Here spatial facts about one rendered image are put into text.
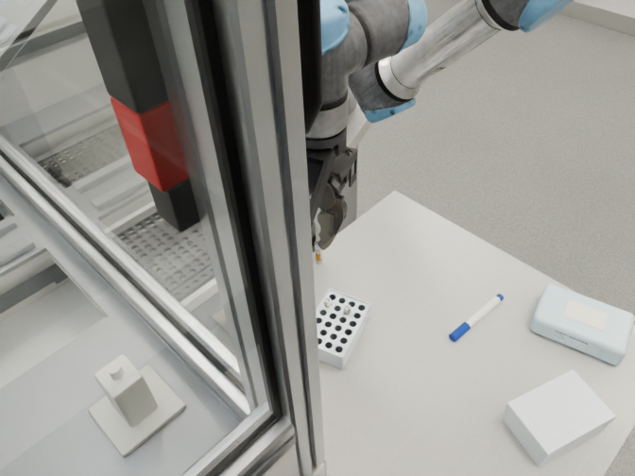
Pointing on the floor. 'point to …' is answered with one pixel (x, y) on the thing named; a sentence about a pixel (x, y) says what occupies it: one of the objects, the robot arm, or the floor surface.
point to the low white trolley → (447, 355)
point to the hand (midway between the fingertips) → (316, 244)
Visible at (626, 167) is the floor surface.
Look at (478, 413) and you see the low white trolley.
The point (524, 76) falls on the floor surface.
